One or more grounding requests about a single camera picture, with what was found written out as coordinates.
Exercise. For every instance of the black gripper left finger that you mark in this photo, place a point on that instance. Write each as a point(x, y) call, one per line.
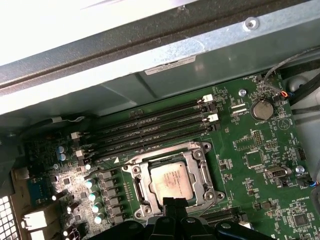
point(170, 210)

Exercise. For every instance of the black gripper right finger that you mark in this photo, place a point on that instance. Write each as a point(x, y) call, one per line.
point(182, 210)

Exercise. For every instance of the silver CPU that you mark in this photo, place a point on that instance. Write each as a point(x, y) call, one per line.
point(170, 180)

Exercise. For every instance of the metal socket cover frame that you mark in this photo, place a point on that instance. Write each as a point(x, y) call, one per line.
point(198, 175)

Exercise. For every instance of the black RAM slot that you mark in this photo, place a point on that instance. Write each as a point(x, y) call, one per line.
point(162, 121)
point(162, 141)
point(220, 214)
point(162, 132)
point(162, 112)

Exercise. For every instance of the metal CPU socket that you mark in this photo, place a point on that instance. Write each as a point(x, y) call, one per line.
point(203, 145)

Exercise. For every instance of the green Dell motherboard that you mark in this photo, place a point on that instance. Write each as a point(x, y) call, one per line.
point(232, 185)

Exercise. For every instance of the black square chip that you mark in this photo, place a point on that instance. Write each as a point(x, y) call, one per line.
point(253, 159)

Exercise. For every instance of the silver internal USB port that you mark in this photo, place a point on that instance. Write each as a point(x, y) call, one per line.
point(276, 173)

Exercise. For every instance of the round coin cell battery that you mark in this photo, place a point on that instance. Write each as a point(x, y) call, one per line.
point(262, 110)

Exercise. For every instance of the black open PC case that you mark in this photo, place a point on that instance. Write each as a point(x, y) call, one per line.
point(225, 62)

